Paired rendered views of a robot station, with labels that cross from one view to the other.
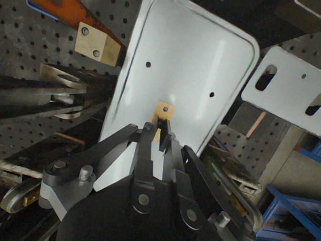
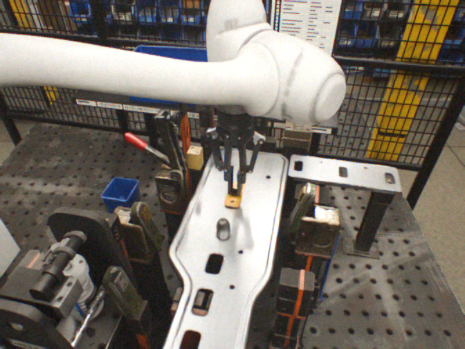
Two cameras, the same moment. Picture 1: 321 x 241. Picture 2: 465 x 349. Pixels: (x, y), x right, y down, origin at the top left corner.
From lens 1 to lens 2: 79 cm
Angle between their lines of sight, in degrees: 67
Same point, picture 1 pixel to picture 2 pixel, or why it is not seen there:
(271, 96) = (308, 172)
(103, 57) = (199, 154)
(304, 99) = (332, 170)
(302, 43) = (365, 194)
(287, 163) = not seen: outside the picture
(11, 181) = (122, 217)
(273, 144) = (445, 298)
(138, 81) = (214, 177)
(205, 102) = (265, 181)
